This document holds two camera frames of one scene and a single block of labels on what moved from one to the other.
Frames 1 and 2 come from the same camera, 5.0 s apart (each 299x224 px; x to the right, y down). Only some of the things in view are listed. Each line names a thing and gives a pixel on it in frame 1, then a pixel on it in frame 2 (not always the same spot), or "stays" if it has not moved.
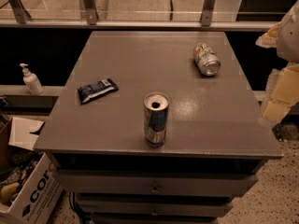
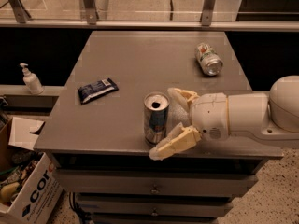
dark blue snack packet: [96, 89] stays
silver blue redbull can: [155, 109] stays
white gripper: [290, 36] → [209, 115]
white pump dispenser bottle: [31, 81] stays
